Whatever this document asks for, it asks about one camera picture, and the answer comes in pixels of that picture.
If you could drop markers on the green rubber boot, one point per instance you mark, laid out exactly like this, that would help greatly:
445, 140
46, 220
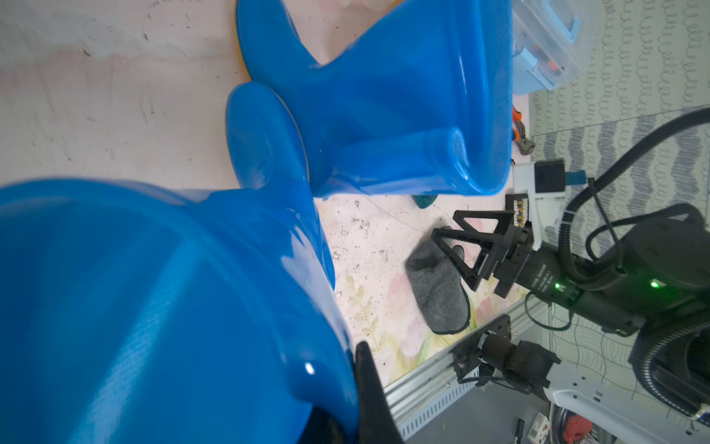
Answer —
424, 201

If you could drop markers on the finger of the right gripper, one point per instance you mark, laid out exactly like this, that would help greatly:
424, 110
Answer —
503, 235
474, 255

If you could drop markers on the blue rubber boot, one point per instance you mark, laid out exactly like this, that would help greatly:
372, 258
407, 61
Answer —
135, 314
420, 104

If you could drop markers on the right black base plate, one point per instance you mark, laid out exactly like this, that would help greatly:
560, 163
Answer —
489, 345

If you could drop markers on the grey blue microfibre cloth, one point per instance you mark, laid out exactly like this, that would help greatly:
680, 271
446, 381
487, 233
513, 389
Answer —
437, 290

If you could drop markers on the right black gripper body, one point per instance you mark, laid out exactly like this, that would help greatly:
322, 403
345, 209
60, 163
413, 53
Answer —
539, 272

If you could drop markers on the orange handled pliers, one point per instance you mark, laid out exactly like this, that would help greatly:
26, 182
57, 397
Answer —
519, 135

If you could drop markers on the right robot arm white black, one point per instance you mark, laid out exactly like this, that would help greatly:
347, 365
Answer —
652, 284

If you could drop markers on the light blue plastic toolbox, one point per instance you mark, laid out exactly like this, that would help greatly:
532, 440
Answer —
553, 42

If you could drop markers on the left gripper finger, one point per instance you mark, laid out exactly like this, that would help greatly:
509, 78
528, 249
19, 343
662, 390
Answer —
376, 423

